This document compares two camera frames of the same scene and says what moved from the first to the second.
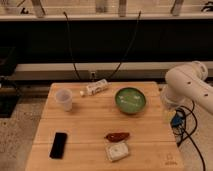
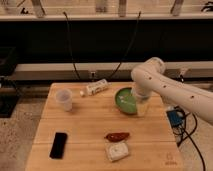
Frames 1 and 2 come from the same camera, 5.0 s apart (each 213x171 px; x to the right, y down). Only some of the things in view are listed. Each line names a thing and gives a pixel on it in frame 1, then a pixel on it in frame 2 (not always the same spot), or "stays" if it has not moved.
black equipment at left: [9, 91] stays
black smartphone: [58, 146] stays
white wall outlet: [92, 76] stays
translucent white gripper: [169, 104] → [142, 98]
